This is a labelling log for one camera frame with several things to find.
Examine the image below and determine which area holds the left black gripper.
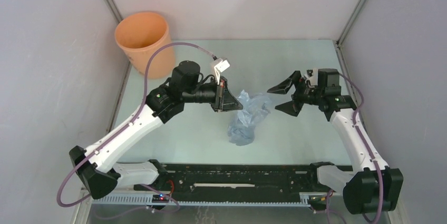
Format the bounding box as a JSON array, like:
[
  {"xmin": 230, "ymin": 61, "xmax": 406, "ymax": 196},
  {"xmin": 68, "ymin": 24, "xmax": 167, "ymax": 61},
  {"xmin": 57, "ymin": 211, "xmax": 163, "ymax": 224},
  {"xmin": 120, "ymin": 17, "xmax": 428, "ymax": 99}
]
[{"xmin": 182, "ymin": 75, "xmax": 243, "ymax": 112}]

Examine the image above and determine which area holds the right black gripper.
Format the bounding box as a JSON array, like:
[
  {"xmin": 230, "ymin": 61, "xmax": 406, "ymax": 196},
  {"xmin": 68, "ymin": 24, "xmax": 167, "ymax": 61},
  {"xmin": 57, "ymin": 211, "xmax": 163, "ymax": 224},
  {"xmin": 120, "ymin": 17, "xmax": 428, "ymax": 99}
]
[{"xmin": 267, "ymin": 71, "xmax": 323, "ymax": 118}]

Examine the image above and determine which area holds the light blue plastic trash bag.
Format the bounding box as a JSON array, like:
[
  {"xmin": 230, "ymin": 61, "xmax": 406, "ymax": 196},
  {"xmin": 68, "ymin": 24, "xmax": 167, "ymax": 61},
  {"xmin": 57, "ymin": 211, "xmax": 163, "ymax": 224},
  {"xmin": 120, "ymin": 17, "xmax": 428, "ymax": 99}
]
[{"xmin": 227, "ymin": 90, "xmax": 273, "ymax": 146}]

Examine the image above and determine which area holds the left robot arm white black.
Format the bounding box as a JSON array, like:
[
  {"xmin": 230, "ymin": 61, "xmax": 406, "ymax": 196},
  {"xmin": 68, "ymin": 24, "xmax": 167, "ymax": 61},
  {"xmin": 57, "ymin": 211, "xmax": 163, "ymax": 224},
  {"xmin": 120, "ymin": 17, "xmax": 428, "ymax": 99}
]
[{"xmin": 69, "ymin": 58, "xmax": 243, "ymax": 199}]

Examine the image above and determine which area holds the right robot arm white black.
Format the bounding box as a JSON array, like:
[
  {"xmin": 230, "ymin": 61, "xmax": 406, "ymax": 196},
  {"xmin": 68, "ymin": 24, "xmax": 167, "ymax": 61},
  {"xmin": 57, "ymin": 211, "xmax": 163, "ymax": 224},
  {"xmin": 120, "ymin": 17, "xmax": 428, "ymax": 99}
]
[{"xmin": 267, "ymin": 69, "xmax": 404, "ymax": 215}]

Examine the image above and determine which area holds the orange plastic trash bin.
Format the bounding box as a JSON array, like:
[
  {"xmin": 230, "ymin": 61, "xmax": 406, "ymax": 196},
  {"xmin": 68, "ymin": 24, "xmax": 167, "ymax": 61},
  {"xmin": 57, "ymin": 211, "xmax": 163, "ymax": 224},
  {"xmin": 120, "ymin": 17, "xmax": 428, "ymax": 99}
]
[{"xmin": 114, "ymin": 12, "xmax": 176, "ymax": 79}]

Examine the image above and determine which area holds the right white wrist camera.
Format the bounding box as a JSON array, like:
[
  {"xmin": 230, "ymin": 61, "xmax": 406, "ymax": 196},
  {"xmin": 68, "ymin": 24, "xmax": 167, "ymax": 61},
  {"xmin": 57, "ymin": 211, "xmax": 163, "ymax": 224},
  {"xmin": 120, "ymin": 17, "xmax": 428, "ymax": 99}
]
[{"xmin": 303, "ymin": 68, "xmax": 318, "ymax": 88}]

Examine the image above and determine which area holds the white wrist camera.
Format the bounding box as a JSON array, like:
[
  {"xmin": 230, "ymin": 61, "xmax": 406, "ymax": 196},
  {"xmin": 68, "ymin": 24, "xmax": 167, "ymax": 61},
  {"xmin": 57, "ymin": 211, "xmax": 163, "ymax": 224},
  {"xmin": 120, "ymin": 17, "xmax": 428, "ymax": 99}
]
[
  {"xmin": 303, "ymin": 68, "xmax": 318, "ymax": 88},
  {"xmin": 210, "ymin": 58, "xmax": 230, "ymax": 84}
]

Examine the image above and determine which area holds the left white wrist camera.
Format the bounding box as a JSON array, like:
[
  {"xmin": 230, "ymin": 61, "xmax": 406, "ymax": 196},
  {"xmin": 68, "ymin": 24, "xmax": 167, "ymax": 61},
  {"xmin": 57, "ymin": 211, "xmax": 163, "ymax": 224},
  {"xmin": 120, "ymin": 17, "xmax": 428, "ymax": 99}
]
[{"xmin": 210, "ymin": 58, "xmax": 230, "ymax": 84}]

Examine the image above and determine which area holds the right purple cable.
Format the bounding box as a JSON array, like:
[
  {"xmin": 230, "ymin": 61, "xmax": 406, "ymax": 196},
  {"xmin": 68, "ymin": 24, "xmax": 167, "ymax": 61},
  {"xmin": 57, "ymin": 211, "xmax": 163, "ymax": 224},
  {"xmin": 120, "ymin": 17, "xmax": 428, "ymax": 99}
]
[{"xmin": 325, "ymin": 72, "xmax": 385, "ymax": 224}]

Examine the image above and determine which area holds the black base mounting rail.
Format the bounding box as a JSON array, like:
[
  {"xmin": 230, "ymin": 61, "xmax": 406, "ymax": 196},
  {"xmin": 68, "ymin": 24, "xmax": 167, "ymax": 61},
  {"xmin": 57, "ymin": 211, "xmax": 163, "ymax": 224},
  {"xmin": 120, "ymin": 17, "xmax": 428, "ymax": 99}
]
[{"xmin": 151, "ymin": 163, "xmax": 329, "ymax": 204}]

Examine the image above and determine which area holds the white slotted cable duct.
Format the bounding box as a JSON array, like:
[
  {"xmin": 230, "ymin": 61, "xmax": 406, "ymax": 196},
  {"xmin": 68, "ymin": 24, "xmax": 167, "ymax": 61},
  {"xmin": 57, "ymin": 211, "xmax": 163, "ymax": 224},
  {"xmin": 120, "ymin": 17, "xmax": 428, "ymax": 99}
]
[{"xmin": 91, "ymin": 193, "xmax": 312, "ymax": 208}]

